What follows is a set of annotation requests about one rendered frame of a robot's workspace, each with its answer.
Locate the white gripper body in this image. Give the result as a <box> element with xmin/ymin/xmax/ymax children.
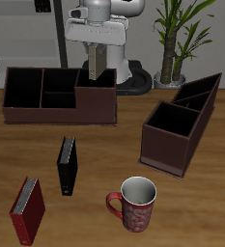
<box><xmin>64</xmin><ymin>16</ymin><xmax>129</xmax><ymax>46</ymax></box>

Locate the dark brown desk caddy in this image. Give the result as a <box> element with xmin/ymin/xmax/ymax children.
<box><xmin>1</xmin><ymin>66</ymin><xmax>119</xmax><ymax>126</ymax></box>
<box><xmin>137</xmin><ymin>71</ymin><xmax>223</xmax><ymax>180</ymax></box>

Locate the black book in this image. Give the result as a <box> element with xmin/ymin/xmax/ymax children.
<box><xmin>56</xmin><ymin>135</ymin><xmax>79</xmax><ymax>197</ymax></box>

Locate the red book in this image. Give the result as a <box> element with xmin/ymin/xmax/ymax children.
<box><xmin>9</xmin><ymin>176</ymin><xmax>46</xmax><ymax>247</ymax></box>

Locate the green pot plant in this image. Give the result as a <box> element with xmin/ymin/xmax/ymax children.
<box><xmin>153</xmin><ymin>0</ymin><xmax>218</xmax><ymax>91</ymax></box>

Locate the dark box on shelf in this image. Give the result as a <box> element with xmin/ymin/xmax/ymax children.
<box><xmin>34</xmin><ymin>0</ymin><xmax>52</xmax><ymax>14</ymax></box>

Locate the white shelf unit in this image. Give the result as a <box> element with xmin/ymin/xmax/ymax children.
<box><xmin>0</xmin><ymin>0</ymin><xmax>62</xmax><ymax>62</ymax></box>

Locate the red patterned mug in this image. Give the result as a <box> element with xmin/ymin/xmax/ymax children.
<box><xmin>105</xmin><ymin>175</ymin><xmax>158</xmax><ymax>233</ymax></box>

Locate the black upright post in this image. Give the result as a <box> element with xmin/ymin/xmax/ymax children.
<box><xmin>52</xmin><ymin>0</ymin><xmax>70</xmax><ymax>69</ymax></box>

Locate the flat black base plate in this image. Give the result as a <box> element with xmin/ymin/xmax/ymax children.
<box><xmin>81</xmin><ymin>59</ymin><xmax>154</xmax><ymax>96</ymax></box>

